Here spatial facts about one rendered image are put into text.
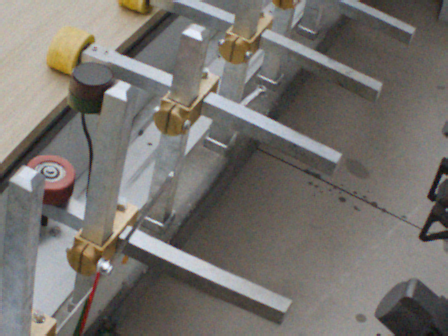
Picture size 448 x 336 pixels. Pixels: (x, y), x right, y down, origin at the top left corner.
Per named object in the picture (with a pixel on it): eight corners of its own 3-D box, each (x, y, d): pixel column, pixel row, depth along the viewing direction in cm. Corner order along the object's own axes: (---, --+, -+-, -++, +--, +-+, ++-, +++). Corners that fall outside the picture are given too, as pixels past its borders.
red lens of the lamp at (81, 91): (119, 84, 177) (122, 72, 176) (98, 105, 173) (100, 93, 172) (83, 69, 179) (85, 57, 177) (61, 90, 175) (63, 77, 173)
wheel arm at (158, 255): (287, 316, 191) (294, 297, 188) (278, 329, 189) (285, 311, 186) (40, 200, 202) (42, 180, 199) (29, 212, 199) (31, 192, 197)
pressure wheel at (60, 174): (77, 220, 204) (85, 165, 196) (52, 249, 198) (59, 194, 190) (35, 199, 206) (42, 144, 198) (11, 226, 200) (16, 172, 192)
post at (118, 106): (97, 320, 206) (140, 84, 174) (87, 333, 203) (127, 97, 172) (79, 311, 207) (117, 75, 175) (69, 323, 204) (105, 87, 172)
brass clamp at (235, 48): (272, 38, 229) (277, 18, 226) (245, 70, 220) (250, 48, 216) (242, 25, 231) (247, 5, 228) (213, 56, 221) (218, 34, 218)
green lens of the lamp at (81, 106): (117, 97, 179) (119, 85, 178) (95, 119, 175) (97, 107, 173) (80, 82, 180) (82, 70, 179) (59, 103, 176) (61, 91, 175)
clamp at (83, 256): (135, 231, 201) (139, 207, 197) (93, 282, 191) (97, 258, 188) (103, 216, 202) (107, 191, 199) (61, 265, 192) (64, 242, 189)
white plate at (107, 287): (128, 281, 209) (137, 237, 202) (53, 373, 191) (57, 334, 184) (125, 279, 209) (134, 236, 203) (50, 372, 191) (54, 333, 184)
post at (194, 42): (163, 249, 226) (212, 27, 194) (154, 261, 223) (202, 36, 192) (145, 241, 227) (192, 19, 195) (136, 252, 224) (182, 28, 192)
